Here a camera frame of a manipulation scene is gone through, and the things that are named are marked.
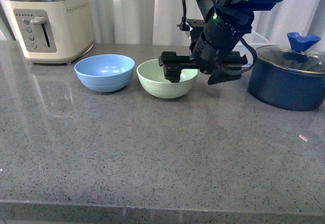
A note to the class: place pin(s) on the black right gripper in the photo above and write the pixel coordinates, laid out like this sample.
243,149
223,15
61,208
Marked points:
212,44

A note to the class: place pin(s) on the green plastic bowl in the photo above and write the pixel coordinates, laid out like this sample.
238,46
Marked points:
151,77

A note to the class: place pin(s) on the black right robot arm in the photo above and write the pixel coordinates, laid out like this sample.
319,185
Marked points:
201,9

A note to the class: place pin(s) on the blue plastic bowl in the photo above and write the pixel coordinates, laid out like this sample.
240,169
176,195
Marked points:
105,72

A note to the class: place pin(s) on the clear plastic food container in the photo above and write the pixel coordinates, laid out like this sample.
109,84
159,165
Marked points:
254,40

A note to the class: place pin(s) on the dark blue saucepan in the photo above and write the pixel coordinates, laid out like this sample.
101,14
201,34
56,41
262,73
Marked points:
284,89

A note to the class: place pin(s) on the glass lid with blue knob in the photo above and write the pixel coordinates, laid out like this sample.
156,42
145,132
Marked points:
298,57

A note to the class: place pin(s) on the white pleated curtain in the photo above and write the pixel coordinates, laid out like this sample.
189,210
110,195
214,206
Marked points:
155,22

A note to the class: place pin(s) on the cream four-slot toaster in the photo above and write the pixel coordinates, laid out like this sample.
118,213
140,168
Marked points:
52,31

